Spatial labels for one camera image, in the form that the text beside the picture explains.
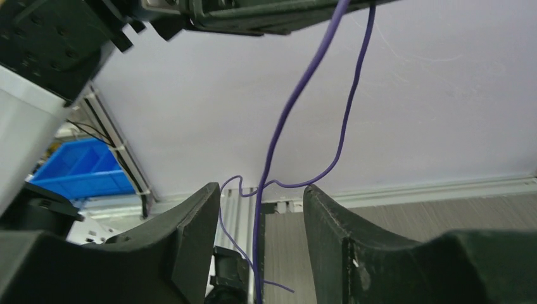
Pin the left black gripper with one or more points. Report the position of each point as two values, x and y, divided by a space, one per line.
251 18

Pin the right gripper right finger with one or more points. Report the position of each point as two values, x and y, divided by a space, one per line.
356 261

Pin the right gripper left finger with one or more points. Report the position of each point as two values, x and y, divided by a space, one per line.
163 260

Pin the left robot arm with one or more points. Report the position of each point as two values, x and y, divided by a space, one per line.
52 50

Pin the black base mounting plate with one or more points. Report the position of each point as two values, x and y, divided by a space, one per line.
231 278

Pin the blue plastic bin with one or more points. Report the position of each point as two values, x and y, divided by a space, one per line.
83 169

